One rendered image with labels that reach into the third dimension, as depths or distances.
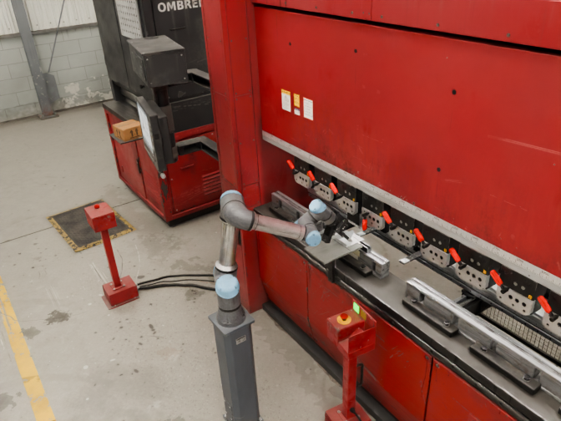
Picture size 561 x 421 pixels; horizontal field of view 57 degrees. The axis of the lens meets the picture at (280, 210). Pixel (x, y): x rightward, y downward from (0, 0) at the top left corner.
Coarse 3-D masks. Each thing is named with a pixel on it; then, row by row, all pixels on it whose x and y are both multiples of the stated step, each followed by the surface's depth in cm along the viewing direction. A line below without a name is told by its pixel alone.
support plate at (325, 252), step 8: (304, 248) 277; (312, 248) 276; (320, 248) 276; (328, 248) 276; (336, 248) 275; (344, 248) 275; (352, 248) 275; (320, 256) 269; (328, 256) 269; (336, 256) 268
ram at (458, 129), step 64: (320, 64) 256; (384, 64) 219; (448, 64) 191; (512, 64) 170; (320, 128) 272; (384, 128) 231; (448, 128) 200; (512, 128) 177; (448, 192) 211; (512, 192) 185
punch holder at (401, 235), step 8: (392, 208) 243; (392, 216) 244; (400, 216) 240; (408, 216) 235; (392, 224) 246; (400, 224) 242; (408, 224) 237; (416, 224) 234; (392, 232) 248; (400, 232) 243; (408, 232) 239; (400, 240) 245; (408, 240) 240; (416, 240) 240
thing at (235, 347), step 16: (224, 336) 255; (240, 336) 262; (224, 352) 265; (240, 352) 266; (224, 368) 274; (240, 368) 271; (224, 384) 283; (240, 384) 276; (224, 400) 293; (240, 400) 281; (256, 400) 290; (224, 416) 302; (240, 416) 286; (256, 416) 295
